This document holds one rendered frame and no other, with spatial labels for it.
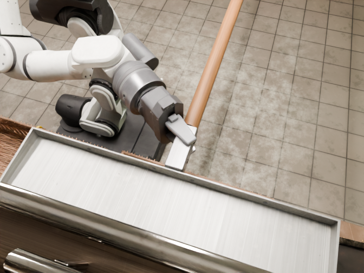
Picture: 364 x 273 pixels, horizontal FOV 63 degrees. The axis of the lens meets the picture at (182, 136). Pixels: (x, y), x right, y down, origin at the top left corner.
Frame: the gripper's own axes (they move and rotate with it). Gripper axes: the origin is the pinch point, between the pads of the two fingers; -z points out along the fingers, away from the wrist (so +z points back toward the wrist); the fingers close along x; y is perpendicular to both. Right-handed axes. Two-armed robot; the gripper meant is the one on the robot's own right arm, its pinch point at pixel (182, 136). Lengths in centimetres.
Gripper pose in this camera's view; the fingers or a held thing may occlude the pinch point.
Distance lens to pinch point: 54.4
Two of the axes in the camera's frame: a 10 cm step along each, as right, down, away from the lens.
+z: -6.0, -6.9, 4.0
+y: 8.0, -5.2, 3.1
